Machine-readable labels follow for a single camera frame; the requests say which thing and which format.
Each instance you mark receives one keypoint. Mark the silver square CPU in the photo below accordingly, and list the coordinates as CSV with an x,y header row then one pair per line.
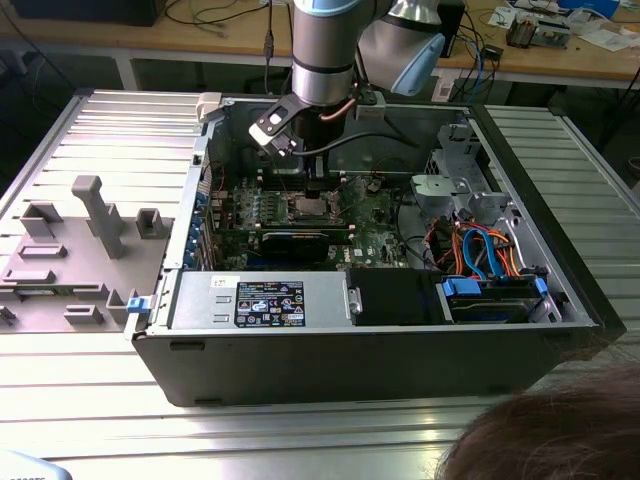
x,y
307,206

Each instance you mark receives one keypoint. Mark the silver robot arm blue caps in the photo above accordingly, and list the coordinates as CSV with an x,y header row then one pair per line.
x,y
320,50

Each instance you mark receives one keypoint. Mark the CPU socket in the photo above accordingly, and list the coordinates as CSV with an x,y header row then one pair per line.
x,y
291,212

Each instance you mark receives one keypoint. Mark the blue expansion slot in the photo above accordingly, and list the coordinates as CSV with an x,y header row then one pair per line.
x,y
290,264

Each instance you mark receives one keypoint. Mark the round coin cell battery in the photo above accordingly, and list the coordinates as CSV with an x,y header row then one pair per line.
x,y
374,187

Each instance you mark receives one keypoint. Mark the beige case latch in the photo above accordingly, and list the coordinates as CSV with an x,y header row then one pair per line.
x,y
210,105

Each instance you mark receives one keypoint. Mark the black graphics card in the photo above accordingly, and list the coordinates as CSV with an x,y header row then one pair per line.
x,y
295,247

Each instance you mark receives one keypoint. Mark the wooden desk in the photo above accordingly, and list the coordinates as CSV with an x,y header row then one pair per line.
x,y
225,42

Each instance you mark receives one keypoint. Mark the green motherboard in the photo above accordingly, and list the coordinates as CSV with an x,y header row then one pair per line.
x,y
372,240

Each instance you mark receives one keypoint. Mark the silver metal drive cage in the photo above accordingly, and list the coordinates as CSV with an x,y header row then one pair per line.
x,y
435,192

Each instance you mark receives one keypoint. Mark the black upright box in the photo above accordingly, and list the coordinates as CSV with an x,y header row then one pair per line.
x,y
452,25

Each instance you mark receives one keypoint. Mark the black drive bay box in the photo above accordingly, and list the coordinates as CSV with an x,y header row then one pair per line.
x,y
395,297

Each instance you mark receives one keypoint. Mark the silver power supply unit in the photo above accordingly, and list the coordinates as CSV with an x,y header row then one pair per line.
x,y
200,300

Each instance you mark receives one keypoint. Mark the hard disk in blue carrier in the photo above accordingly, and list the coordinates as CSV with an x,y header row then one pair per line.
x,y
462,290

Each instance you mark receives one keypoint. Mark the copper wound transformer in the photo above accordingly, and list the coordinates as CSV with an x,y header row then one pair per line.
x,y
520,32

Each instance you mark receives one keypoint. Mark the black open PC case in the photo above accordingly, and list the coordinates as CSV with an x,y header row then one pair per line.
x,y
350,370

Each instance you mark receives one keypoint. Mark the blue case latch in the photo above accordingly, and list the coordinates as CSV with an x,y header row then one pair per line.
x,y
137,305

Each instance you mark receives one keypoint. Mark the large black box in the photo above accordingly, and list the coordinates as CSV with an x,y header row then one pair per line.
x,y
85,12

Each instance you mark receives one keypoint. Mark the small metal electronic device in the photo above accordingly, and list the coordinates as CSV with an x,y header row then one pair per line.
x,y
552,32

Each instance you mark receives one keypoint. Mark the grey plastic parts rack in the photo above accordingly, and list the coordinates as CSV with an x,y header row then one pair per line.
x,y
75,270

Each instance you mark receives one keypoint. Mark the blue box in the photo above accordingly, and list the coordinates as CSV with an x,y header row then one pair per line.
x,y
590,6

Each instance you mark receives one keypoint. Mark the white papers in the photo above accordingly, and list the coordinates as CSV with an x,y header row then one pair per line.
x,y
605,40

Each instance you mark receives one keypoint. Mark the person's head brown hair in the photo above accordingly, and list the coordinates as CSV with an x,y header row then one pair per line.
x,y
550,435

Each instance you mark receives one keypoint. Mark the pale grey device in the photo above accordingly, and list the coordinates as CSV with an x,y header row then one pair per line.
x,y
25,467

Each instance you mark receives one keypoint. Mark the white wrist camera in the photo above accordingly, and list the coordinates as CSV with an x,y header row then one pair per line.
x,y
260,132

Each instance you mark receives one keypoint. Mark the small grey wrist camera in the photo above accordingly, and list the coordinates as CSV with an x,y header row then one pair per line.
x,y
370,111

